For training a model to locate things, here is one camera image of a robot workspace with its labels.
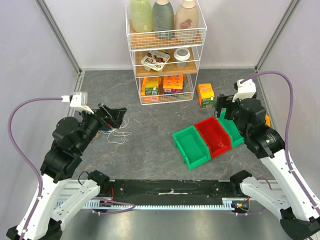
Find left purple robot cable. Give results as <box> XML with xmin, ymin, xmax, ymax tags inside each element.
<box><xmin>7</xmin><ymin>97</ymin><xmax>63</xmax><ymax>233</ymax></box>

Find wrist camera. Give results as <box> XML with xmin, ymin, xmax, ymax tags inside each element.
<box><xmin>61</xmin><ymin>91</ymin><xmax>94</xmax><ymax>114</ymax></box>
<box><xmin>232</xmin><ymin>79</ymin><xmax>257</xmax><ymax>102</ymax></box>

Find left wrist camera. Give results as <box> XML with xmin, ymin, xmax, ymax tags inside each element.
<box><xmin>61</xmin><ymin>91</ymin><xmax>94</xmax><ymax>114</ymax></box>

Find rear green bin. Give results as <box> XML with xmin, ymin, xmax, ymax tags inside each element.
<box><xmin>217</xmin><ymin>110</ymin><xmax>244</xmax><ymax>148</ymax></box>

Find white cable duct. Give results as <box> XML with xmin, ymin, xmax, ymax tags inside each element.
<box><xmin>53</xmin><ymin>197</ymin><xmax>248</xmax><ymax>211</ymax></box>

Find light green bottle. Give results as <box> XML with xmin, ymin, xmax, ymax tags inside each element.
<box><xmin>130</xmin><ymin>0</ymin><xmax>153</xmax><ymax>33</ymax></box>

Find yogurt cup pack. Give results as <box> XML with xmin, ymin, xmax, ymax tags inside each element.
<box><xmin>141</xmin><ymin>50</ymin><xmax>170</xmax><ymax>73</ymax></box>

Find grey green bottle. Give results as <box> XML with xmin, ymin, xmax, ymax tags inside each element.
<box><xmin>152</xmin><ymin>0</ymin><xmax>174</xmax><ymax>40</ymax></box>

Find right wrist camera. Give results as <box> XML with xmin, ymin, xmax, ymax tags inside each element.
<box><xmin>232</xmin><ymin>79</ymin><xmax>257</xmax><ymax>102</ymax></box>

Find green sponges in rack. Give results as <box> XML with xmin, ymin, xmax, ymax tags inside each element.
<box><xmin>182</xmin><ymin>81</ymin><xmax>190</xmax><ymax>93</ymax></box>

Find beige brown bottle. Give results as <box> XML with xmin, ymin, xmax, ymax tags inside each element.
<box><xmin>175</xmin><ymin>0</ymin><xmax>199</xmax><ymax>42</ymax></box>

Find white wire shelf rack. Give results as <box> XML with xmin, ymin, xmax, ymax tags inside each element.
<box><xmin>125</xmin><ymin>2</ymin><xmax>207</xmax><ymax>105</ymax></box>

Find front green bin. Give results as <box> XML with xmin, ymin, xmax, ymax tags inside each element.
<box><xmin>172</xmin><ymin>125</ymin><xmax>211</xmax><ymax>170</ymax></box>

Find white cable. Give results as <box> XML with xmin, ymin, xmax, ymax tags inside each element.
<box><xmin>106</xmin><ymin>117</ymin><xmax>132</xmax><ymax>145</ymax></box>

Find green bin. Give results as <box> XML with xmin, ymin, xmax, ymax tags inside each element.
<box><xmin>172</xmin><ymin>125</ymin><xmax>211</xmax><ymax>170</ymax></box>
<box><xmin>217</xmin><ymin>110</ymin><xmax>244</xmax><ymax>148</ymax></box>

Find clear cup with lid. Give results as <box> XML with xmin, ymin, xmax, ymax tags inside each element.
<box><xmin>173</xmin><ymin>47</ymin><xmax>191</xmax><ymax>68</ymax></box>

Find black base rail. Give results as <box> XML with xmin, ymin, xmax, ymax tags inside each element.
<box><xmin>98</xmin><ymin>179</ymin><xmax>246</xmax><ymax>206</ymax></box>

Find sponge box on table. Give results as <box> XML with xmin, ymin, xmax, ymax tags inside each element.
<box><xmin>197</xmin><ymin>83</ymin><xmax>216</xmax><ymax>108</ymax></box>

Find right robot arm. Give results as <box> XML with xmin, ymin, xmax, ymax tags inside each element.
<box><xmin>215</xmin><ymin>94</ymin><xmax>320</xmax><ymax>240</ymax></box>

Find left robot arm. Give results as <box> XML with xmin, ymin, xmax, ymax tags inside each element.
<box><xmin>6</xmin><ymin>104</ymin><xmax>127</xmax><ymax>240</ymax></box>

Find sponge box in rack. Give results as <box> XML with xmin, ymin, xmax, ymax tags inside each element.
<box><xmin>141</xmin><ymin>76</ymin><xmax>161</xmax><ymax>96</ymax></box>

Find red bin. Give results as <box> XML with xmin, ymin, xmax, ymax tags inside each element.
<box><xmin>194</xmin><ymin>116</ymin><xmax>232</xmax><ymax>159</ymax></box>

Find pink orange box in rack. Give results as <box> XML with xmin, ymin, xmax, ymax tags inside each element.
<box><xmin>163</xmin><ymin>74</ymin><xmax>184</xmax><ymax>94</ymax></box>

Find yellow bin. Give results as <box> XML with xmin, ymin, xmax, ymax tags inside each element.
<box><xmin>265</xmin><ymin>114</ymin><xmax>271</xmax><ymax>127</ymax></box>

